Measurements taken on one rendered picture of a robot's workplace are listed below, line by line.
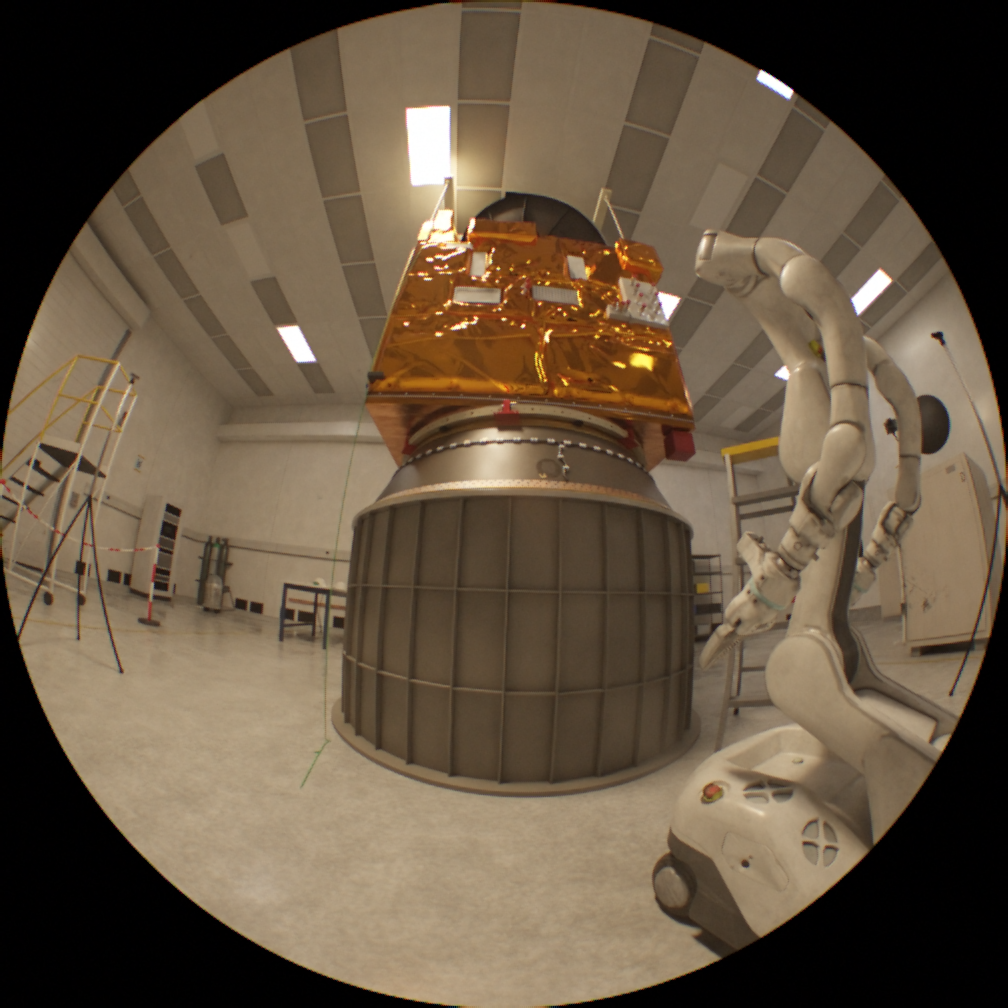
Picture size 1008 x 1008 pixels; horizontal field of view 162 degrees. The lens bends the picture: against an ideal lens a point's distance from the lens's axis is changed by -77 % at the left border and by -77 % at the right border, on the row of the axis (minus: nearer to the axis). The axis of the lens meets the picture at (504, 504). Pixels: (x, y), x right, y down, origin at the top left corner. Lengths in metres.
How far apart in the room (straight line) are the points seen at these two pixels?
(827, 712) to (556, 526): 1.10
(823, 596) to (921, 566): 3.02
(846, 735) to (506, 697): 1.08
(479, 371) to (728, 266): 1.51
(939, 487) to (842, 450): 3.20
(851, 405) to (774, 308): 0.45
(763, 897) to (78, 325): 8.46
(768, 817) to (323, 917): 0.82
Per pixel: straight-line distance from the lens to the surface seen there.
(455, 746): 1.47
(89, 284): 8.22
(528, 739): 1.41
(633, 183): 5.01
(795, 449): 0.75
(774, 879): 0.67
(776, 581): 0.57
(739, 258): 0.78
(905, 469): 0.98
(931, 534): 3.70
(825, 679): 0.71
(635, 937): 0.90
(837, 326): 0.59
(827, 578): 0.74
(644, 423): 2.14
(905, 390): 1.01
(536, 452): 1.62
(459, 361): 2.06
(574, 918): 0.93
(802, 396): 0.77
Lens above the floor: 0.70
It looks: 18 degrees up
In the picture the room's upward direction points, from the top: 2 degrees clockwise
